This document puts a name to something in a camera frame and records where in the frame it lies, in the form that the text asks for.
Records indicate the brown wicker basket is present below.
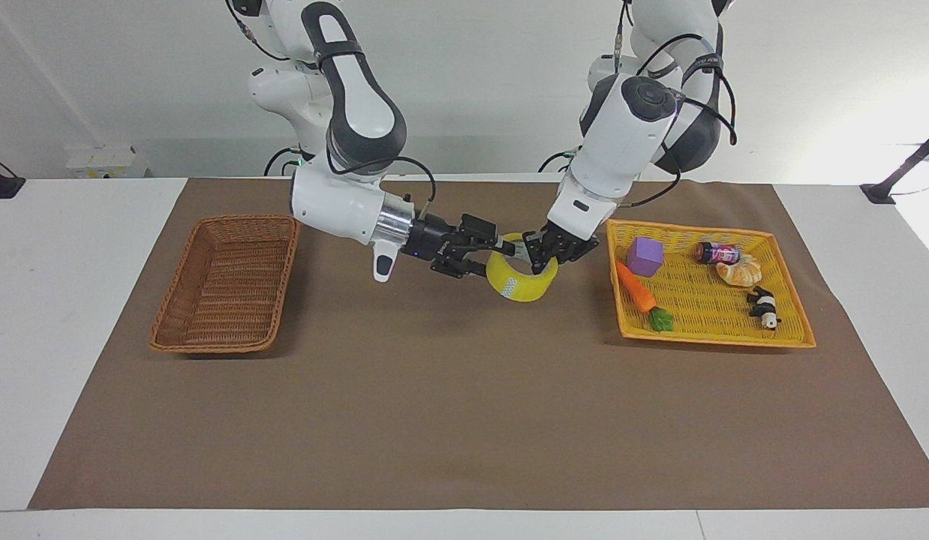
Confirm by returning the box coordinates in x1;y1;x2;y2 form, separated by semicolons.
149;214;301;354

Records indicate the black stand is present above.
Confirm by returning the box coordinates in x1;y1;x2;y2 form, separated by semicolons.
0;153;27;200
860;125;929;206

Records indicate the small drink can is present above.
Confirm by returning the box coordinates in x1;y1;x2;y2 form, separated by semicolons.
695;241;741;266

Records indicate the toy panda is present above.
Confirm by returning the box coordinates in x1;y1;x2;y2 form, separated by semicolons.
746;286;783;332

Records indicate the white box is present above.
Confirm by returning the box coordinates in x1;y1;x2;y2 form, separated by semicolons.
65;145;149;180

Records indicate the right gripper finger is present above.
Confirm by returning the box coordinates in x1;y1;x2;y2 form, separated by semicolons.
431;249;490;281
454;213;517;258

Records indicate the toy carrot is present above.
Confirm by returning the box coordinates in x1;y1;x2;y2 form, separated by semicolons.
614;259;676;334

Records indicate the purple cube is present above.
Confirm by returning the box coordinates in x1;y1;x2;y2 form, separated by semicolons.
626;236;665;278

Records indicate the yellow tape roll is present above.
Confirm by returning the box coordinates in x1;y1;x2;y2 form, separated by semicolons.
486;232;560;303

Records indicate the yellow wicker tray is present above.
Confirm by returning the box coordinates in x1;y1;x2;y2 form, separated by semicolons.
605;218;817;350

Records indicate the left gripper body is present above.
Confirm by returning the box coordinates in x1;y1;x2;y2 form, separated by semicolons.
543;222;601;265

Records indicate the toy croissant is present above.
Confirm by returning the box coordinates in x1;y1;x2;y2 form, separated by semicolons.
715;253;764;288

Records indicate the black cable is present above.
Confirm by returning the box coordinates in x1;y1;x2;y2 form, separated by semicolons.
325;147;437;220
619;33;738;209
263;146;306;178
538;148;582;174

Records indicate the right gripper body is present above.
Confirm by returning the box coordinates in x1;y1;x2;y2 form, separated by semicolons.
402;213;465;264

